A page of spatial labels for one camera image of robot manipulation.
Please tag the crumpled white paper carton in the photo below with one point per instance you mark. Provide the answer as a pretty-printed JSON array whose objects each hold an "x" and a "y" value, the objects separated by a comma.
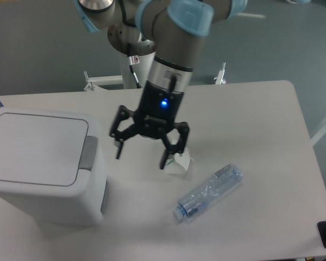
[{"x": 178, "y": 165}]

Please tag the white levelling foot bracket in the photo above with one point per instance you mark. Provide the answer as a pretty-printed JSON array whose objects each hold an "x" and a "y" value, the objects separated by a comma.
[{"x": 220, "y": 79}]

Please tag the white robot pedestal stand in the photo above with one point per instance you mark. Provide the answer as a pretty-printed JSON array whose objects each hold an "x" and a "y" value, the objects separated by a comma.
[{"x": 130, "y": 73}]

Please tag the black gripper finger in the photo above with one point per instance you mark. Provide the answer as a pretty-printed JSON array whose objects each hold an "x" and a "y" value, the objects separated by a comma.
[
  {"x": 123, "y": 128},
  {"x": 171, "y": 149}
]

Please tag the clear plastic water bottle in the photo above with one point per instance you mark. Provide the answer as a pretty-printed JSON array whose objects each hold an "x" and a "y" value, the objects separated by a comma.
[{"x": 202, "y": 196}]

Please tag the white plastic trash can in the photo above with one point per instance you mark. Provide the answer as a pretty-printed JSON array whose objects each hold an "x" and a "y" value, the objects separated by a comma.
[{"x": 52, "y": 165}]

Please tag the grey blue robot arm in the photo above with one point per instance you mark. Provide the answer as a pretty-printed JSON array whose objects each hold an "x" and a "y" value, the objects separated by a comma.
[{"x": 176, "y": 32}]

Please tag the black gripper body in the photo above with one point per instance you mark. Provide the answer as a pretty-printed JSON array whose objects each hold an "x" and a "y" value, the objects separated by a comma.
[{"x": 157, "y": 111}]

